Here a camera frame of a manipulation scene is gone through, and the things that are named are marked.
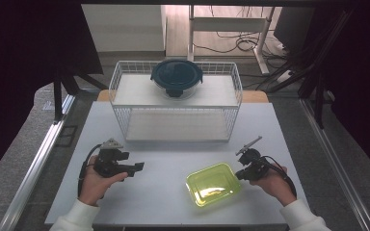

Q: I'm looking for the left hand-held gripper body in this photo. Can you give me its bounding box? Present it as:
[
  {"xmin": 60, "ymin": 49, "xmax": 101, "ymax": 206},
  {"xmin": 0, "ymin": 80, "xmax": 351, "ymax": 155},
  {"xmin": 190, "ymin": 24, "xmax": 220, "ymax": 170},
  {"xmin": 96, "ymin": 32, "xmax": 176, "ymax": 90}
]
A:
[{"xmin": 92, "ymin": 138, "xmax": 124, "ymax": 179}]

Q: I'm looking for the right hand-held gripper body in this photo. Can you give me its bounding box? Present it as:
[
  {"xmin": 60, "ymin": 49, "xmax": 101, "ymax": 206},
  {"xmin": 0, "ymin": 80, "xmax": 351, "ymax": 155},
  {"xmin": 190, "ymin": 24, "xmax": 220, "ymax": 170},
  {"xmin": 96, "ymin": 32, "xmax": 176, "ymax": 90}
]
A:
[{"xmin": 235, "ymin": 135, "xmax": 272, "ymax": 181}]

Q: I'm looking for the green square plastic container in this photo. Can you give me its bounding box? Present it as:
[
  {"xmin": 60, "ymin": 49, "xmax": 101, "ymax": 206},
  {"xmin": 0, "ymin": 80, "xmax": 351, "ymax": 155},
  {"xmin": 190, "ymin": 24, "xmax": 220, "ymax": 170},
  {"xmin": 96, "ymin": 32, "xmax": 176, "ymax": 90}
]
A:
[{"xmin": 185, "ymin": 162, "xmax": 243, "ymax": 208}]

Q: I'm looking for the white wire shelf rack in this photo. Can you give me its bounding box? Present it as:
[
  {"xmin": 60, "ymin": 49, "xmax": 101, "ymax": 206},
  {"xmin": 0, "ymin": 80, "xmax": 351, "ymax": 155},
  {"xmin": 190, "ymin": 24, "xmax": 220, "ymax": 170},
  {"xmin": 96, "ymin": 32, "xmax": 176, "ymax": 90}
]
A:
[{"xmin": 108, "ymin": 60, "xmax": 244, "ymax": 143}]

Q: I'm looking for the round container dark blue lid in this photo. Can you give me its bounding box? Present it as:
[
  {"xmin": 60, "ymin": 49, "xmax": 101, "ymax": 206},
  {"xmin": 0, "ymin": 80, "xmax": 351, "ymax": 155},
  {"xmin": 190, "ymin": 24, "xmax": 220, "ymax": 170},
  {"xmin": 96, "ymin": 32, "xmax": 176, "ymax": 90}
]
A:
[{"xmin": 149, "ymin": 58, "xmax": 204, "ymax": 100}]

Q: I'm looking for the person's right hand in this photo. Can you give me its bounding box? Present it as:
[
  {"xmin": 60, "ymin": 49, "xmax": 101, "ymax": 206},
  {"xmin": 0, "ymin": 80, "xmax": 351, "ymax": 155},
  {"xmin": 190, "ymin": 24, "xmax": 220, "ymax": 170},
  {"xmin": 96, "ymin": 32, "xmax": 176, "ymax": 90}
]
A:
[{"xmin": 249, "ymin": 163, "xmax": 299, "ymax": 207}]

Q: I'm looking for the person's left hand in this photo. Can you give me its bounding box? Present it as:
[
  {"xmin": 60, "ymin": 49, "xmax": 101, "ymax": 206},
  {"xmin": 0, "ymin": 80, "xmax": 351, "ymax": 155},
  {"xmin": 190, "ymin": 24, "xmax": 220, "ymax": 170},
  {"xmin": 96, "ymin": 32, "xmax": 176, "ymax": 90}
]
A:
[{"xmin": 78, "ymin": 155, "xmax": 130, "ymax": 207}]

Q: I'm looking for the white table board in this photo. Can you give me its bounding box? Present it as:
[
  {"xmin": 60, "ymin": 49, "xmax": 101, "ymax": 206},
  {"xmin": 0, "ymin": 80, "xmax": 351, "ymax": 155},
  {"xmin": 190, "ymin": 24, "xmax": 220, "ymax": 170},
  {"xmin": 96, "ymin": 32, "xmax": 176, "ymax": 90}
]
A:
[{"xmin": 43, "ymin": 100, "xmax": 316, "ymax": 226}]

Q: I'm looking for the wooden table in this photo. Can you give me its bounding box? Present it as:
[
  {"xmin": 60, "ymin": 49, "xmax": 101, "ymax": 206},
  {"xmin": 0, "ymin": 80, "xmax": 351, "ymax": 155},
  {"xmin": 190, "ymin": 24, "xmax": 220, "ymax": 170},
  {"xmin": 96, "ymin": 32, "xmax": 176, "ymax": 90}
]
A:
[{"xmin": 95, "ymin": 89, "xmax": 270, "ymax": 104}]

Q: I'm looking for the black tripod stand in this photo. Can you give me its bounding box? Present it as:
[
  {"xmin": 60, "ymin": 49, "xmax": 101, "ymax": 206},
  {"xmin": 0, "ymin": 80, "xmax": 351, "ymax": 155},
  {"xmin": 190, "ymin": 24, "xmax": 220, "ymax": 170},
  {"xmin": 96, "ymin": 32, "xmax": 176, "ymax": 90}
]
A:
[{"xmin": 52, "ymin": 67, "xmax": 109, "ymax": 125}]

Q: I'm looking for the black metal stand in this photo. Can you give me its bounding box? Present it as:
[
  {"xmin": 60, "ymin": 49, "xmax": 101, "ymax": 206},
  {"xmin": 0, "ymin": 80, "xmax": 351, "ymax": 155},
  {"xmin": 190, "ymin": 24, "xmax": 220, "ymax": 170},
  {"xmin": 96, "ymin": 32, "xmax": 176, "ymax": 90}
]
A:
[{"xmin": 297, "ymin": 68, "xmax": 335, "ymax": 130}]

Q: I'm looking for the white cabinet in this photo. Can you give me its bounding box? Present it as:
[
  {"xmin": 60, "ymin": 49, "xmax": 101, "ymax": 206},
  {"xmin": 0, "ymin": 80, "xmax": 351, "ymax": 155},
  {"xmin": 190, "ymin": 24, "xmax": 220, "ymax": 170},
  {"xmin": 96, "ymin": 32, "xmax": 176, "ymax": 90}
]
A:
[{"xmin": 81, "ymin": 4, "xmax": 168, "ymax": 53}]

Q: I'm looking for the dark curtain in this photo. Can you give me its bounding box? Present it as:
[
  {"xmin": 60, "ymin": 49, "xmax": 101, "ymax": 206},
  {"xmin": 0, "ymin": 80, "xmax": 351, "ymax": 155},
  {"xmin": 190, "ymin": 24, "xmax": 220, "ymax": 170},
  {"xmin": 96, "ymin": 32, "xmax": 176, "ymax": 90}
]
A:
[{"xmin": 0, "ymin": 0, "xmax": 105, "ymax": 188}]

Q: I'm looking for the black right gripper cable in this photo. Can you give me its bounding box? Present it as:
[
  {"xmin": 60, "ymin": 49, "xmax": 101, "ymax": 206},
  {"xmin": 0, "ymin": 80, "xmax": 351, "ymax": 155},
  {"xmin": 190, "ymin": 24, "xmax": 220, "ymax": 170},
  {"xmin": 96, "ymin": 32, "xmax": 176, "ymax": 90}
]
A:
[{"xmin": 261, "ymin": 155, "xmax": 299, "ymax": 198}]

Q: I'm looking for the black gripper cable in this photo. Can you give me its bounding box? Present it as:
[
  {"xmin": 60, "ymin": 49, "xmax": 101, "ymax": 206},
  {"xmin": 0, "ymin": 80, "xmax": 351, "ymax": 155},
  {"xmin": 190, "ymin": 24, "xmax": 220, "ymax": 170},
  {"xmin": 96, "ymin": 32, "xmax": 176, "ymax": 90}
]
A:
[
  {"xmin": 261, "ymin": 155, "xmax": 299, "ymax": 198},
  {"xmin": 77, "ymin": 143, "xmax": 103, "ymax": 198}
]

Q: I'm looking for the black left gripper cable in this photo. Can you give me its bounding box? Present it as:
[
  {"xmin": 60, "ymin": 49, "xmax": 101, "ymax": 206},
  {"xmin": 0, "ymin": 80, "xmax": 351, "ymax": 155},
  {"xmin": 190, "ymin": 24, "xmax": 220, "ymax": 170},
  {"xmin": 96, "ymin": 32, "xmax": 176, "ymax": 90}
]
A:
[{"xmin": 77, "ymin": 143, "xmax": 103, "ymax": 198}]

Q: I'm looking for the aluminium rail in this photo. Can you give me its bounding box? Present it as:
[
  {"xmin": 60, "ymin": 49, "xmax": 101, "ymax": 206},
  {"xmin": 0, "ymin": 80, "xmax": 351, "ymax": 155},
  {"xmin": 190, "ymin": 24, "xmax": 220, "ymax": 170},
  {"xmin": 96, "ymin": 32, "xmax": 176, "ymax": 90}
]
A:
[
  {"xmin": 298, "ymin": 97, "xmax": 370, "ymax": 231},
  {"xmin": 0, "ymin": 93, "xmax": 77, "ymax": 231}
]

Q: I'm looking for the black floor cable bundle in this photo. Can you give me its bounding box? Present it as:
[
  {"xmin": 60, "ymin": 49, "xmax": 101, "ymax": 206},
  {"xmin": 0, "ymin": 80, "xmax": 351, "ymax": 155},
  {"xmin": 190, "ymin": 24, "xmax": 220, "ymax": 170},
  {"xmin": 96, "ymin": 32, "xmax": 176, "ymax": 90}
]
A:
[{"xmin": 192, "ymin": 5, "xmax": 292, "ymax": 62}]

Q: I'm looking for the white metal desk frame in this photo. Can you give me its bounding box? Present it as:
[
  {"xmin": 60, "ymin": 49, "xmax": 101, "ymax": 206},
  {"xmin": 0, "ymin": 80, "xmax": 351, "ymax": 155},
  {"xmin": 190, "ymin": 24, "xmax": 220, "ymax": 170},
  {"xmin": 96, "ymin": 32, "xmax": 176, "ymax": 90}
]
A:
[{"xmin": 187, "ymin": 4, "xmax": 277, "ymax": 75}]

